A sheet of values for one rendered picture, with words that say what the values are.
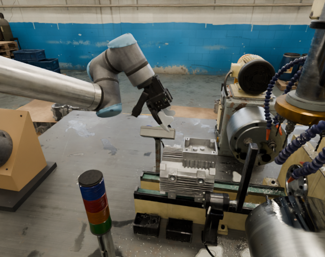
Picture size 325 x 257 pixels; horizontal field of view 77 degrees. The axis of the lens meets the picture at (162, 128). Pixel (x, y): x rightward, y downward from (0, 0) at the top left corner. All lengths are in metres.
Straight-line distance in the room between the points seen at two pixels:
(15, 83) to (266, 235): 0.70
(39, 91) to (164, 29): 5.74
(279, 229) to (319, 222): 0.08
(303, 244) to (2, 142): 1.14
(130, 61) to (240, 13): 5.64
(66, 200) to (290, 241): 0.91
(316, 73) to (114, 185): 0.94
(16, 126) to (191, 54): 5.50
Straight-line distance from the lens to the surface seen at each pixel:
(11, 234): 1.10
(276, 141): 1.06
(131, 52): 0.72
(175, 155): 0.79
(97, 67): 0.79
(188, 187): 0.79
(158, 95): 0.74
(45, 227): 1.06
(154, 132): 1.01
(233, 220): 0.94
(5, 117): 1.26
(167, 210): 0.92
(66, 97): 0.65
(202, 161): 0.76
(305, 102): 0.71
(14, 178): 1.19
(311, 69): 0.71
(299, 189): 0.91
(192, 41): 6.21
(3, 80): 0.60
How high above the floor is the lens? 1.57
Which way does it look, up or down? 29 degrees down
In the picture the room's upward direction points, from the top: straight up
